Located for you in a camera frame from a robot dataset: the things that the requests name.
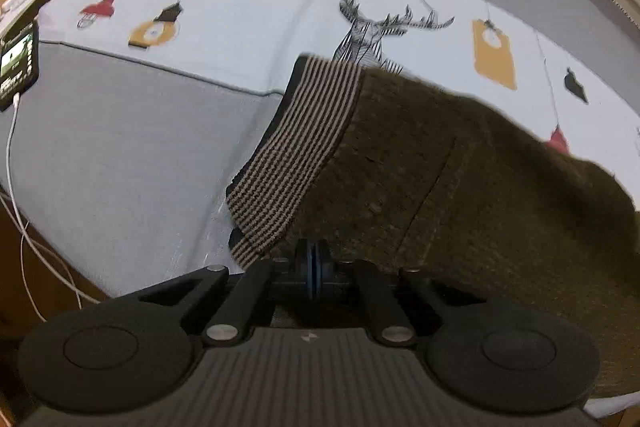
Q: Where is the grey printed bedsheet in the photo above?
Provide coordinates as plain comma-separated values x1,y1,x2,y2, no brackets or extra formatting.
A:
0,0,640,420

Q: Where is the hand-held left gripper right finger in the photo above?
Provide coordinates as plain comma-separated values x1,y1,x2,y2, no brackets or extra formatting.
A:
313,239,490,348

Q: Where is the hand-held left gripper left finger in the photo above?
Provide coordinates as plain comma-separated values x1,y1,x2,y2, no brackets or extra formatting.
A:
135,239,314,348

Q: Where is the black smartphone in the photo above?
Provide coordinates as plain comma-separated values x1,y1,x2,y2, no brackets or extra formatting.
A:
0,19,41,112

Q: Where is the white charging cable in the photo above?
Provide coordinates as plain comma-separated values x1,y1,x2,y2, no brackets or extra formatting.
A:
0,93,102,324

